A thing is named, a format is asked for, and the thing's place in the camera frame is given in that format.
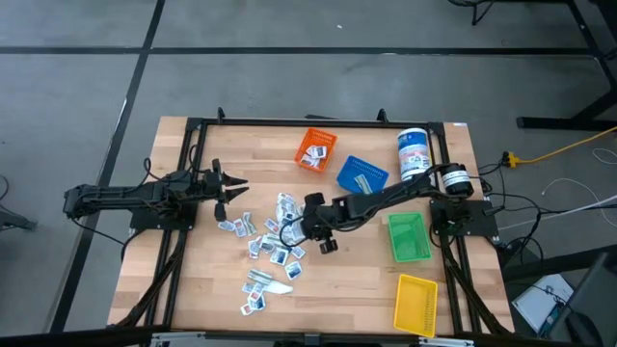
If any black monitor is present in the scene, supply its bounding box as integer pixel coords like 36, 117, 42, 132
549, 251, 617, 347

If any white wipes canister blue label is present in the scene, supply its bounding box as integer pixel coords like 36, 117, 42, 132
397, 127, 433, 183

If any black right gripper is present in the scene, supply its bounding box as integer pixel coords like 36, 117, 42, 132
302, 193, 339, 255

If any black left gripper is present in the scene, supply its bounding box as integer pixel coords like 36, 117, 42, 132
204, 157, 251, 223

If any black front crossbar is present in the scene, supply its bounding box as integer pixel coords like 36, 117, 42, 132
0, 325, 579, 347

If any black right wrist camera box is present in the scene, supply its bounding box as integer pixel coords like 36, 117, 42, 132
328, 195, 359, 223

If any green plastic basket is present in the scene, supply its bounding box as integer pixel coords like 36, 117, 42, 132
388, 211, 434, 264

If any large white gauze packet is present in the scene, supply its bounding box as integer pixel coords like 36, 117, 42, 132
263, 280, 295, 296

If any black desk leg frame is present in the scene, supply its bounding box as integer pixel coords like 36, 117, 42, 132
517, 0, 617, 132

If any yellow plastic basket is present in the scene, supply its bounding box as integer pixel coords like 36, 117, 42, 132
393, 274, 439, 338

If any blue plastic basket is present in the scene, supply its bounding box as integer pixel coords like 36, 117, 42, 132
335, 154, 390, 196

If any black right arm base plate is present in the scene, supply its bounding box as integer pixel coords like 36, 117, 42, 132
430, 200, 499, 237

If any black chair base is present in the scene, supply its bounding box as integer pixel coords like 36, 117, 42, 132
0, 210, 39, 232
447, 0, 497, 26

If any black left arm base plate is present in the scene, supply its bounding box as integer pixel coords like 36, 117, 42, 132
129, 200, 199, 231

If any black floor beam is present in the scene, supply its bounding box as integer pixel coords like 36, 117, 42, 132
503, 244, 617, 281

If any white paper box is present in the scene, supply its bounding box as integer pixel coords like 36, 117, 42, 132
511, 273, 576, 334

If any yellow extension cord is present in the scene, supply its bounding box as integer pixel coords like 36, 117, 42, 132
503, 125, 617, 169

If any orange plastic basket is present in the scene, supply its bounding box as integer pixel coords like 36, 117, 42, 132
294, 127, 338, 174

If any silver metal bracket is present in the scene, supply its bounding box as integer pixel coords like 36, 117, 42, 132
148, 331, 207, 347
417, 336, 476, 347

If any black aluminium table frame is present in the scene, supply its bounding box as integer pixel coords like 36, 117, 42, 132
108, 106, 515, 347

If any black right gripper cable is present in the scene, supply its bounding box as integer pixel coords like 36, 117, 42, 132
279, 215, 310, 249

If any black handheld device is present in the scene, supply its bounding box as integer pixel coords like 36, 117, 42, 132
564, 311, 599, 347

